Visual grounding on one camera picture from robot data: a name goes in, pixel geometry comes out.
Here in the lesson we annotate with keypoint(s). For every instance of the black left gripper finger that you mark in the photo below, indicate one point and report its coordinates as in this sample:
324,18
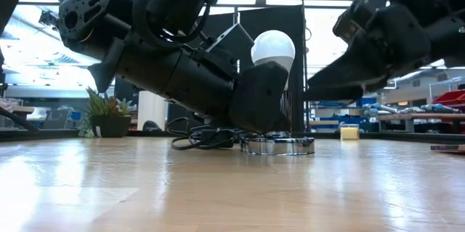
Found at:
258,97
232,44

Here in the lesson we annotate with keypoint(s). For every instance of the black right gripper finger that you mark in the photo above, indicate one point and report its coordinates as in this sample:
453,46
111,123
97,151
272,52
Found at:
334,94
396,43

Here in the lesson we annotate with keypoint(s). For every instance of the white lightbulb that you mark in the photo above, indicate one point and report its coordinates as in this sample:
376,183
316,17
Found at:
272,46

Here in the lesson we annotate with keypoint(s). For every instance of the chrome lamp base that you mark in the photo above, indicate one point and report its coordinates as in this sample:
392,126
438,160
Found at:
276,146

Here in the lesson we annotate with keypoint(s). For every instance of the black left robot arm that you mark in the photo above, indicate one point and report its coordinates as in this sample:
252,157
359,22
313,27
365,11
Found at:
91,14

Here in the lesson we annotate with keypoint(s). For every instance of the blue storage bin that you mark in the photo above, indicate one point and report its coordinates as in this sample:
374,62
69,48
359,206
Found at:
367,101

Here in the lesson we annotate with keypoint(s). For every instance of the yellow candle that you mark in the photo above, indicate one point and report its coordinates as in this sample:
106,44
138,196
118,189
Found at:
349,132

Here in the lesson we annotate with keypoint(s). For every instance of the black dome-shaped object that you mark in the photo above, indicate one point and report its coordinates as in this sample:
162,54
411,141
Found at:
152,126

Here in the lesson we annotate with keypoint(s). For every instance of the wooden workbench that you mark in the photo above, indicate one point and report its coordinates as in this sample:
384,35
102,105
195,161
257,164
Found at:
417,117

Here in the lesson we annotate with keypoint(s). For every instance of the red storage bin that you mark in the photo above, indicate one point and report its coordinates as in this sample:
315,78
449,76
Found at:
452,98

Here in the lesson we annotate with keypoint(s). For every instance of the potted succulent plant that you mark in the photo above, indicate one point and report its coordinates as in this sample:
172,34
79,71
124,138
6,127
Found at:
109,126

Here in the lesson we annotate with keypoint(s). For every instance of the landscape art book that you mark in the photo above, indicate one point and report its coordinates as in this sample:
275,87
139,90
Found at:
448,148

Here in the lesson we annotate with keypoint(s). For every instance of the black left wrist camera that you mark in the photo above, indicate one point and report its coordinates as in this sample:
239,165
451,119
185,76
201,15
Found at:
181,3

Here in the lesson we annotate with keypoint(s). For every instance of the black aluminium frame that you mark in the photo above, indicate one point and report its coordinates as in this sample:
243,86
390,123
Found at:
399,136

